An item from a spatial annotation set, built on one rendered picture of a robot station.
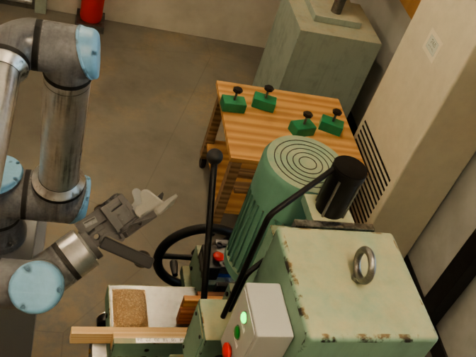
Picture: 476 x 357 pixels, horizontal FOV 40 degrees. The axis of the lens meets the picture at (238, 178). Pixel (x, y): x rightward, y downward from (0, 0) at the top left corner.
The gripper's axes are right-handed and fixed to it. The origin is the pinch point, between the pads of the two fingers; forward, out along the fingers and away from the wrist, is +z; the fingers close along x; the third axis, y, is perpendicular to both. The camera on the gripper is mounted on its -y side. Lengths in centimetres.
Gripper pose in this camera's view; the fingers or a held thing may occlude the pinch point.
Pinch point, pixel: (172, 196)
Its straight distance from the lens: 138.6
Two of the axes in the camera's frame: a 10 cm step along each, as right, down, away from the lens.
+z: 7.7, -5.8, 2.5
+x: -3.0, 0.0, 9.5
